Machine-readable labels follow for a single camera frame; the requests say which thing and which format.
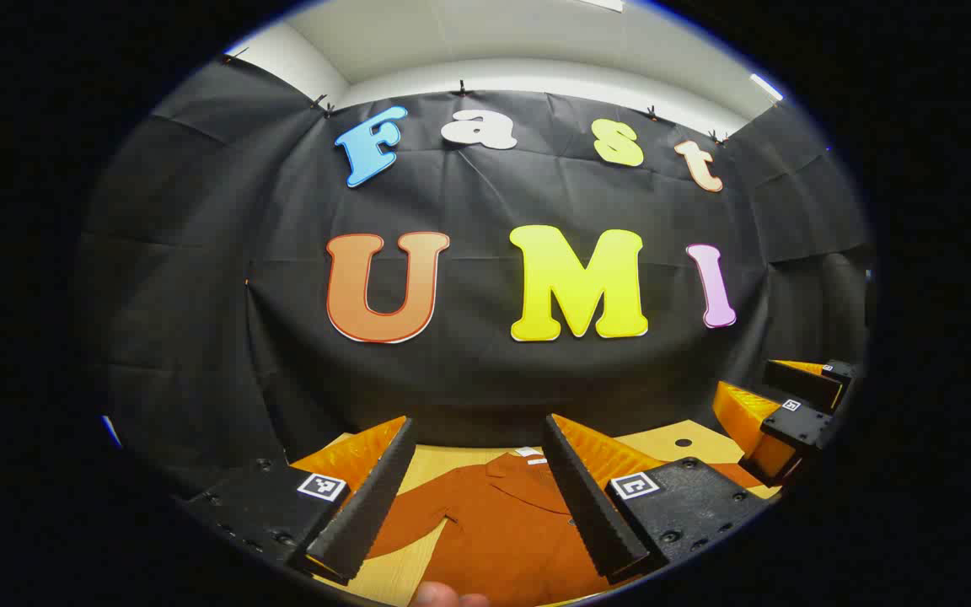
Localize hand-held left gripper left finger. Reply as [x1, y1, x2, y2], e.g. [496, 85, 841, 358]
[182, 415, 417, 587]

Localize orange shirt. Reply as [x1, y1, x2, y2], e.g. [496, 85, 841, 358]
[363, 451, 781, 607]

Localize black backdrop cloth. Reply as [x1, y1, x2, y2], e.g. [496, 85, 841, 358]
[77, 55, 878, 507]

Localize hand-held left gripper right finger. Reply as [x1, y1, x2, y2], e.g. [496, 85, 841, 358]
[543, 413, 781, 589]

